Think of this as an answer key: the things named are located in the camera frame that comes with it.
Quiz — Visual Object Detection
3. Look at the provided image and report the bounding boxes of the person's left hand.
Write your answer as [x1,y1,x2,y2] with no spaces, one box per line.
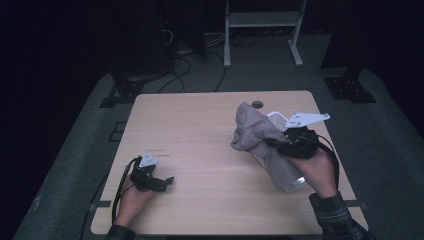
[113,182,156,228]

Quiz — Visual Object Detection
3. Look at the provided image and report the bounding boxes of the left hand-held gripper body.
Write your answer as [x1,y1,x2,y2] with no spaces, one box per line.
[129,152,168,193]

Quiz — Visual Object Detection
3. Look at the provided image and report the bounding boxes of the grey shorts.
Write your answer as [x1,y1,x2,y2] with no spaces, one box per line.
[230,101,305,192]

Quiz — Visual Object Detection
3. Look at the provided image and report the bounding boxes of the white metal stand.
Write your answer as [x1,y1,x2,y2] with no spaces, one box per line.
[223,0,308,69]

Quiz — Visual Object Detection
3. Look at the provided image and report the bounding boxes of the black floor cable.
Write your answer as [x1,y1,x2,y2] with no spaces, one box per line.
[157,54,193,95]
[206,49,228,93]

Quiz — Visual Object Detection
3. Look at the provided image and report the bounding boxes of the person's right hand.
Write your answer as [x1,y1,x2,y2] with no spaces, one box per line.
[287,147,338,200]

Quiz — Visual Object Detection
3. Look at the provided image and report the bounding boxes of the white plastic basket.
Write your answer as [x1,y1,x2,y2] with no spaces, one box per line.
[248,110,308,195]

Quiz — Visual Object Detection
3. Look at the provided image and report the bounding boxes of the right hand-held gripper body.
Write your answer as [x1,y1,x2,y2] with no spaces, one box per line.
[275,112,331,160]

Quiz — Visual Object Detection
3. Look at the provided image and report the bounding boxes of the black stand base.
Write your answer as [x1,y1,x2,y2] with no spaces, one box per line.
[98,68,169,109]
[322,64,378,105]

